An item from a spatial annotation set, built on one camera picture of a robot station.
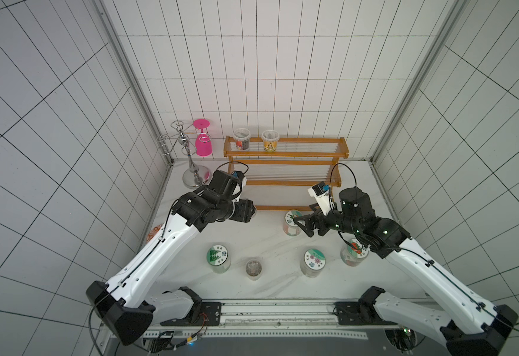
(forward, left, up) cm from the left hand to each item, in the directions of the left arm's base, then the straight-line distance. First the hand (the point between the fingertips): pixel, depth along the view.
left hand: (241, 214), depth 72 cm
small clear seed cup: (-12, -4, -18) cm, 22 cm away
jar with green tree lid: (-9, +9, -15) cm, 20 cm away
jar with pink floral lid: (-11, -25, -15) cm, 31 cm away
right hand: (-1, -18, +2) cm, 18 cm away
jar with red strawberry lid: (-8, -40, -16) cm, 44 cm away
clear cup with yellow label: (+26, -10, +10) cm, 30 cm away
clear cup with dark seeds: (+27, +1, +10) cm, 29 cm away
